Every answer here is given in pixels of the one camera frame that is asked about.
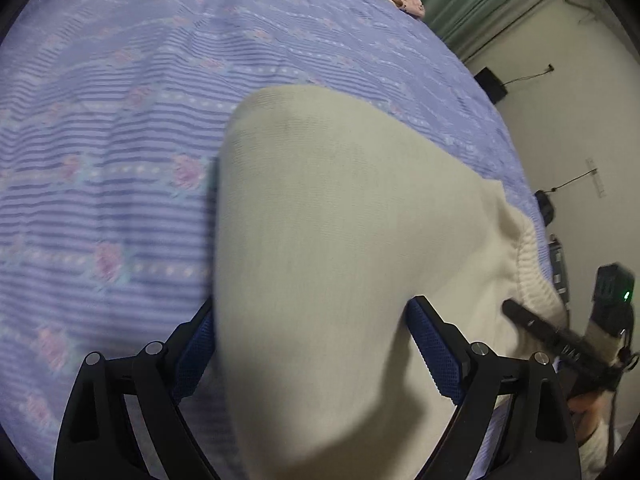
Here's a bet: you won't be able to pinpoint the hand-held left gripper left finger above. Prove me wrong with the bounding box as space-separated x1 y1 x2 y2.
52 297 221 480

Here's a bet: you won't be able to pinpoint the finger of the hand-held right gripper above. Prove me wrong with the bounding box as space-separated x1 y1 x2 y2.
502 298 608 378

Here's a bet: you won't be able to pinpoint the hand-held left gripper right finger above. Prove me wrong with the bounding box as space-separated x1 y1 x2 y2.
407 296 583 480

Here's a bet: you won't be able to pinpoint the cream pants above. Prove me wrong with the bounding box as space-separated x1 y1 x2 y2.
212 85 571 480

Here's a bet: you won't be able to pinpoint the person's right hand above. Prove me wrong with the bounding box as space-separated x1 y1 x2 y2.
569 391 610 445

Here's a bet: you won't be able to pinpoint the black speaker box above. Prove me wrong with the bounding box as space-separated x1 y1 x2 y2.
474 67 508 103

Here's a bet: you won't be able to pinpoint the purple floral striped bedsheet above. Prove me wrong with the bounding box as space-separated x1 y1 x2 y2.
0 0 556 480

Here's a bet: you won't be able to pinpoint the green curtain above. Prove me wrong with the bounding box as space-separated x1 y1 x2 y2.
357 0 576 61

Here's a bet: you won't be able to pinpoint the white wall socket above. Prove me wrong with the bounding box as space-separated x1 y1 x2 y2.
586 158 606 198

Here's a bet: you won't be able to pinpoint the black charger cable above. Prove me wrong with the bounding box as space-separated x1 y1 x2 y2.
549 170 598 194

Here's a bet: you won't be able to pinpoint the black speaker cable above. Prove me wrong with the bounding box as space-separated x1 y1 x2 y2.
502 63 555 86

